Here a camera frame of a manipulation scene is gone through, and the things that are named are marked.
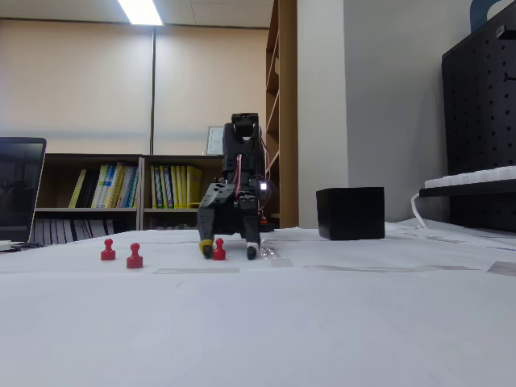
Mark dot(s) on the yellow slim book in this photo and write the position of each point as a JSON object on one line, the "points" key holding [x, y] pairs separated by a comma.
{"points": [[77, 189]]}

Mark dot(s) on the blue white books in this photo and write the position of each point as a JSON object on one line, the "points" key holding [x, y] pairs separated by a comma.
{"points": [[123, 185]]}

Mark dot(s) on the dark laptop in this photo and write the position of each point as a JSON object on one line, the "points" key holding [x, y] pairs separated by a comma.
{"points": [[18, 189]]}

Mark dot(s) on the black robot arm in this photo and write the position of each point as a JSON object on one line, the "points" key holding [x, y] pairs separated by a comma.
{"points": [[231, 161]]}

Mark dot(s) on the black binders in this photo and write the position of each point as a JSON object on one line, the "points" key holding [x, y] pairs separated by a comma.
{"points": [[88, 189]]}

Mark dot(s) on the white paper table cover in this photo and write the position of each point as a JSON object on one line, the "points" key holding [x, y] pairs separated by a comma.
{"points": [[258, 322]]}

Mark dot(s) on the beige roller blind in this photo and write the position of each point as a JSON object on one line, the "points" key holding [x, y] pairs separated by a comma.
{"points": [[72, 80], [209, 80]]}

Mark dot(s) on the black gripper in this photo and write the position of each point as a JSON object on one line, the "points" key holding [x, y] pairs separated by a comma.
{"points": [[224, 210]]}

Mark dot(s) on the black pegboard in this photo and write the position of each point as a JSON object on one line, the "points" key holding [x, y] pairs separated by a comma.
{"points": [[479, 101]]}

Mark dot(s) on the dark blue round object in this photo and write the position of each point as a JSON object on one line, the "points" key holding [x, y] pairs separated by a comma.
{"points": [[479, 12]]}

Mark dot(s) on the ceiling light panel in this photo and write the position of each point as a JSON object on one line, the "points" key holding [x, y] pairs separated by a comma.
{"points": [[141, 12]]}

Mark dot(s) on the yellow white book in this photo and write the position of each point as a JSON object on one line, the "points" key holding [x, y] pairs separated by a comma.
{"points": [[101, 185]]}

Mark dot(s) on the tall wooden bookshelf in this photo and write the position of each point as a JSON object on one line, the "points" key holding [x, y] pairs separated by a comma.
{"points": [[288, 40]]}

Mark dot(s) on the wide yellow binder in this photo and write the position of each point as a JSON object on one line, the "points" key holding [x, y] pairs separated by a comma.
{"points": [[194, 185]]}

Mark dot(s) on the black open box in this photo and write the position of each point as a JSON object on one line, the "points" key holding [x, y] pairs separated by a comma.
{"points": [[350, 213]]}

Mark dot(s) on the framed certificate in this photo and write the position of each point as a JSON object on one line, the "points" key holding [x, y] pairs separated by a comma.
{"points": [[214, 141]]}

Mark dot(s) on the yellow green binder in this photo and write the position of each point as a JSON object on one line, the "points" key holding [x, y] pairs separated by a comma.
{"points": [[154, 187], [163, 187]]}

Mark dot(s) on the red pawn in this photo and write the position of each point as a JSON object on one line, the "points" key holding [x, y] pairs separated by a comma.
{"points": [[135, 262], [219, 254], [108, 254]]}

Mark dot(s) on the grey binder row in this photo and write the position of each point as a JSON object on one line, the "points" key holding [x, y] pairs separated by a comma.
{"points": [[68, 231]]}

